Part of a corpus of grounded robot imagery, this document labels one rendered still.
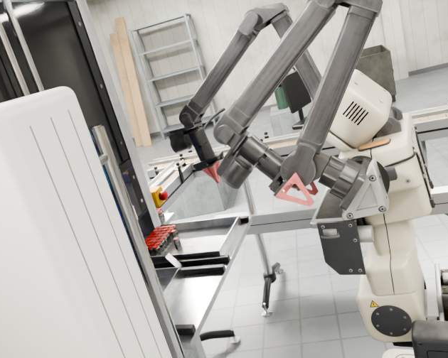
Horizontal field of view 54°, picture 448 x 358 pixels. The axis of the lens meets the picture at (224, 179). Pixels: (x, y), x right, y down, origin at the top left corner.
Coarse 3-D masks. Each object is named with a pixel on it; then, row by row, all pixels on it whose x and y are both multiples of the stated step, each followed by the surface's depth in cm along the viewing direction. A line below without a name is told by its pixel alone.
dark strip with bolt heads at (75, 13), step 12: (72, 12) 150; (84, 36) 154; (84, 48) 153; (96, 72) 158; (96, 84) 157; (108, 108) 162; (108, 120) 161; (120, 144) 165; (120, 156) 166; (132, 168) 171; (132, 180) 169; (144, 204) 175
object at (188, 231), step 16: (176, 224) 175; (192, 224) 173; (208, 224) 171; (224, 224) 169; (240, 224) 166; (192, 240) 164; (208, 240) 160; (224, 240) 149; (160, 256) 151; (176, 256) 149; (192, 256) 147
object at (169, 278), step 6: (156, 270) 142; (162, 270) 142; (168, 270) 141; (174, 270) 140; (180, 270) 139; (162, 276) 143; (168, 276) 142; (174, 276) 135; (180, 276) 139; (162, 282) 140; (168, 282) 139; (174, 282) 135; (162, 288) 136; (168, 288) 130; (174, 288) 134; (168, 294) 130
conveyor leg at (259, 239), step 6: (246, 180) 250; (246, 186) 250; (246, 192) 252; (246, 198) 253; (252, 198) 254; (246, 204) 255; (252, 204) 254; (252, 210) 255; (258, 234) 260; (258, 240) 261; (264, 240) 263; (258, 246) 263; (264, 246) 263; (264, 252) 263; (264, 258) 265; (264, 264) 266; (270, 264) 268; (264, 270) 269; (270, 270) 268
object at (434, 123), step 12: (432, 108) 213; (444, 108) 211; (420, 120) 213; (432, 120) 207; (444, 120) 205; (420, 132) 210; (432, 132) 209; (444, 132) 207; (276, 144) 241; (288, 144) 235; (324, 144) 225; (180, 156) 249; (192, 156) 251; (192, 168) 251
